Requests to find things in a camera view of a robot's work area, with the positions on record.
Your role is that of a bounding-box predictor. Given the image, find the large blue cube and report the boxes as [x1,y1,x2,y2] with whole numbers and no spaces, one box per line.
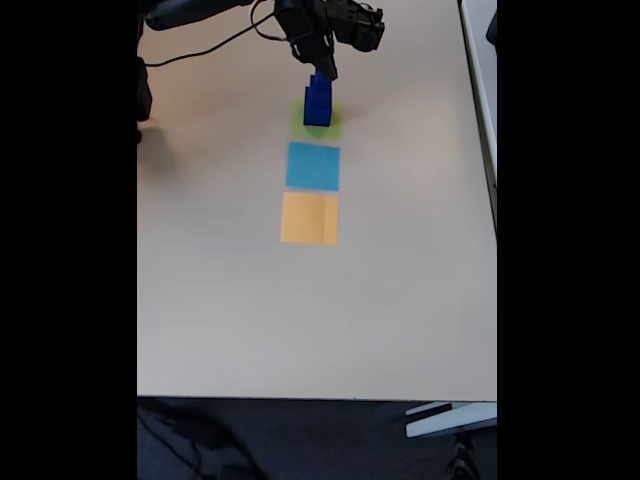
[303,99,334,127]

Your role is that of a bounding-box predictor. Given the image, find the green paper square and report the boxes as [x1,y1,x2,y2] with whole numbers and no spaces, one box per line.
[289,96,344,140]

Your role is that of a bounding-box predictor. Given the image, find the light blue paper square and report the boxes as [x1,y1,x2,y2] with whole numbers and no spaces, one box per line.
[284,141,341,193]

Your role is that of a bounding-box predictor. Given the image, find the orange paper square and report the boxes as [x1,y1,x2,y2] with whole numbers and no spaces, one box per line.
[279,192,340,246]

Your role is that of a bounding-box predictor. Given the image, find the white side desk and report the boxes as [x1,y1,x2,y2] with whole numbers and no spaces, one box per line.
[458,0,498,241]

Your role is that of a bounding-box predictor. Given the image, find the black camera box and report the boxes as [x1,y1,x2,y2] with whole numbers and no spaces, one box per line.
[324,0,385,52]

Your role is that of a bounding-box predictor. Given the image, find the long black cable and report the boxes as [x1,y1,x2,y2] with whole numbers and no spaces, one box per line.
[143,0,294,69]

